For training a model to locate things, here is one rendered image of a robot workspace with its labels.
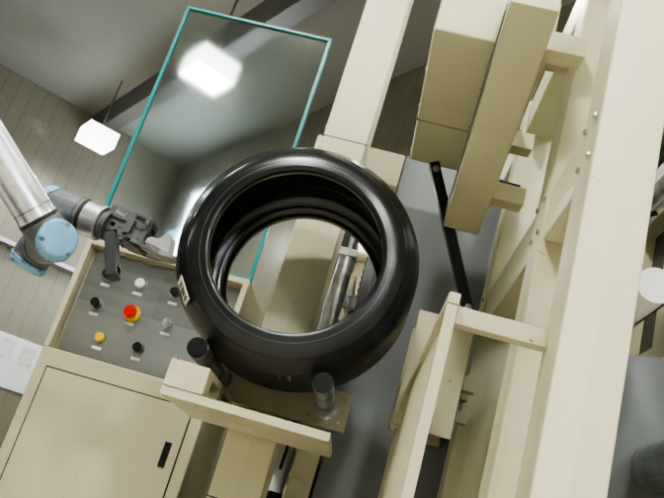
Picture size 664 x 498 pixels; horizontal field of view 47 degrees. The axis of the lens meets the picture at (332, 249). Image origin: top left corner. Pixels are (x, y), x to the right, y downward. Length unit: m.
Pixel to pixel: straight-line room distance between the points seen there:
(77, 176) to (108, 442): 10.23
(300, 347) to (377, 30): 1.15
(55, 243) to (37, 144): 10.65
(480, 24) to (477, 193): 0.45
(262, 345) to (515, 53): 0.80
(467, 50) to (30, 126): 11.00
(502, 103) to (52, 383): 1.55
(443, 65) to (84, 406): 1.44
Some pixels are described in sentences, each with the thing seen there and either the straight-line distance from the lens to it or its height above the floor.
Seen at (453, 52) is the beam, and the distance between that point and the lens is 1.75.
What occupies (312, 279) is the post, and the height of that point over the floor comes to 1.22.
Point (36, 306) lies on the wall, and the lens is 12.07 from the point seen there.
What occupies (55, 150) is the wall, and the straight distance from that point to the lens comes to 12.47.
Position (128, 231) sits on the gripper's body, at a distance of 1.88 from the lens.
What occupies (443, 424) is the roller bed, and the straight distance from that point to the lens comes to 1.94.
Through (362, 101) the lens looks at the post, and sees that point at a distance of 2.31.
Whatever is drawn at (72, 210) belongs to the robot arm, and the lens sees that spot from 1.93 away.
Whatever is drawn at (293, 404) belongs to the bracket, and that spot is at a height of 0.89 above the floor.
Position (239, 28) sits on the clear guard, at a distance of 2.93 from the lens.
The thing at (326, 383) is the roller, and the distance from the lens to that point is 1.64.
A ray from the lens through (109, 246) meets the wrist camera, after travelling 1.89.
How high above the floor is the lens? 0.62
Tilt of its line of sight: 19 degrees up
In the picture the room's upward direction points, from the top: 17 degrees clockwise
